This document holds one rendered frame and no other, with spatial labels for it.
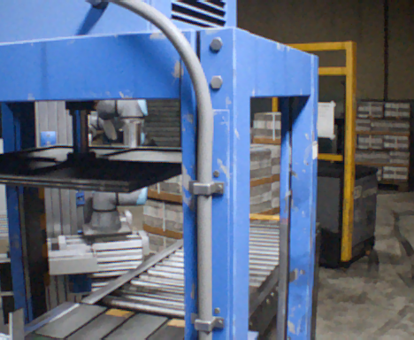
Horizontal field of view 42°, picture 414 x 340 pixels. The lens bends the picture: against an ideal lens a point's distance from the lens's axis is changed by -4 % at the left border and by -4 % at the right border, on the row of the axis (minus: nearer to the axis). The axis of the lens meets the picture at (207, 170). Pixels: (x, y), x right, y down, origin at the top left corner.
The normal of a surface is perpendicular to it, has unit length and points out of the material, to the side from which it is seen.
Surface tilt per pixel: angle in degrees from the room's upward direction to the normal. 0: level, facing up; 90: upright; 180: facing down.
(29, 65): 90
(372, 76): 90
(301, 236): 90
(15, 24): 90
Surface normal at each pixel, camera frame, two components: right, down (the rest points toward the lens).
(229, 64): -0.36, 0.14
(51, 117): 0.29, 0.14
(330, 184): -0.65, 0.11
